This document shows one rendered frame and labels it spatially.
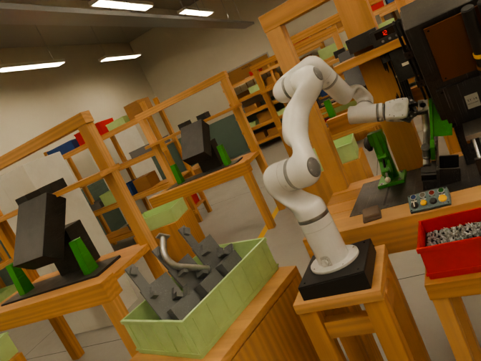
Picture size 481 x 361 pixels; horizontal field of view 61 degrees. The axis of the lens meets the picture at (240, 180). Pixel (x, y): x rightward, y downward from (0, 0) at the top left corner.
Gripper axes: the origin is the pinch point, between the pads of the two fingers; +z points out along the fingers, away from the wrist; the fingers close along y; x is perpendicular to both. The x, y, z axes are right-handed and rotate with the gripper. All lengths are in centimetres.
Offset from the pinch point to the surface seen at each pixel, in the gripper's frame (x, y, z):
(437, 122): -5.7, -11.1, 6.3
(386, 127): 26.7, 7.5, -17.8
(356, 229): 3, -55, -26
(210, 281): -3, -83, -89
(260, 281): 5, -79, -68
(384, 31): -12.5, 35.2, -14.4
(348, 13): -14, 50, -31
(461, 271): -22, -75, 12
